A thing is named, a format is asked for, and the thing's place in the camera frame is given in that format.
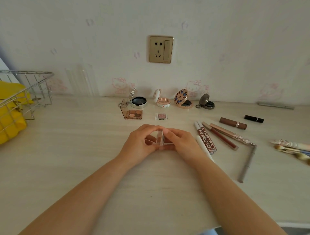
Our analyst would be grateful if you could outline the ornate rose gold lip tube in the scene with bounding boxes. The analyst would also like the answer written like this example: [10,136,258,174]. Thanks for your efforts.
[209,123,257,148]

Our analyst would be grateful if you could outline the white floral round compact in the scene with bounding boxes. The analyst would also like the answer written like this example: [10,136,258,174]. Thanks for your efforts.
[152,89,171,108]

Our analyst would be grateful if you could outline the gold wall socket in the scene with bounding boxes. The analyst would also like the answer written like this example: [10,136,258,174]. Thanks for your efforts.
[149,36,174,64]

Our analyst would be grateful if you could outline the yellow plastic bag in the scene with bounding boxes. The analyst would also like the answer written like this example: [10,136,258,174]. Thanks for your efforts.
[0,81,34,145]

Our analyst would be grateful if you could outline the white concealer tube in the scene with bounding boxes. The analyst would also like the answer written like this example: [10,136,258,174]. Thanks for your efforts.
[195,135,215,163]

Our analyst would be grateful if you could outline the person's left hand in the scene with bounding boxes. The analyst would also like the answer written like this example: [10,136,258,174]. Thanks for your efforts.
[116,124,165,170]

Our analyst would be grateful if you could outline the clear acrylic organizer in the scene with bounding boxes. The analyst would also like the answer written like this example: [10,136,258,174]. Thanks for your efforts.
[65,63,100,97]

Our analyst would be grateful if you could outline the light wooden table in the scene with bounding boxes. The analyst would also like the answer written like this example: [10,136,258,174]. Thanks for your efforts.
[0,94,310,235]

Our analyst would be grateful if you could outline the white wardrobe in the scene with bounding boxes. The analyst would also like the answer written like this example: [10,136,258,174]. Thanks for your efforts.
[277,221,310,230]

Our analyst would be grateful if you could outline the grey slim eyeliner pencil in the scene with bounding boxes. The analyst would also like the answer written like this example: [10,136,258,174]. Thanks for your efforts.
[237,145,257,184]

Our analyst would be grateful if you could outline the person's left forearm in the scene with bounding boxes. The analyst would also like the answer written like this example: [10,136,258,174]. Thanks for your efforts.
[19,156,135,235]

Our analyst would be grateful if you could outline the brown lipstick tube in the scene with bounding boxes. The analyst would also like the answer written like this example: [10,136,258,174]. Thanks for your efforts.
[219,117,248,130]

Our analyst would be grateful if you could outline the white paper bag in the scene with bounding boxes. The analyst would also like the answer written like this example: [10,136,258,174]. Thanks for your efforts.
[0,57,11,73]

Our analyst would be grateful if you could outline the brown Colorkey lip gloss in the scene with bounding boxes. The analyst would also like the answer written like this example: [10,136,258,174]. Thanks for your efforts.
[201,121,239,151]

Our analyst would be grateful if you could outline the metal wire basket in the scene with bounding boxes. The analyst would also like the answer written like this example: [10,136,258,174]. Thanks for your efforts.
[0,70,55,132]

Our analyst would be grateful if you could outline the small dark round compact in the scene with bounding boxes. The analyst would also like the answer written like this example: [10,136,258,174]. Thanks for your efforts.
[195,93,215,110]

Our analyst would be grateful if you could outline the grey pen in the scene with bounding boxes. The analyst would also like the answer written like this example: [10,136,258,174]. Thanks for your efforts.
[257,101,295,110]

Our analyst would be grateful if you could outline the orange single eyeshadow pan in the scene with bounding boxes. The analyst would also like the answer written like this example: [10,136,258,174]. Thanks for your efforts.
[144,129,175,147]

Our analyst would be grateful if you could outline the light grey trousers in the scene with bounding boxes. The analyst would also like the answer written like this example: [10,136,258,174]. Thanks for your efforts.
[201,226,222,235]

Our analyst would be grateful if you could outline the silver round cushion compact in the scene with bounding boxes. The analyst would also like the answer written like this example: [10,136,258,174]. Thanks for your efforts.
[118,87,148,109]

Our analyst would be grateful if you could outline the person's right forearm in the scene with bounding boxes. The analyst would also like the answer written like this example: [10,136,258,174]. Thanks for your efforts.
[193,155,287,235]

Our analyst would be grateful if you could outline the black lipstick tube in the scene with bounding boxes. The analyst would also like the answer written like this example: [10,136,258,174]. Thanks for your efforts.
[244,115,264,123]

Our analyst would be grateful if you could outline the pink blue patterned compact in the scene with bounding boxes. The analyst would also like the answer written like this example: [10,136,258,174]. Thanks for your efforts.
[174,89,194,109]

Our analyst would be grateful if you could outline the person's right hand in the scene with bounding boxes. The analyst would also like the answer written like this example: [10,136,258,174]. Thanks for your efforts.
[159,128,209,168]

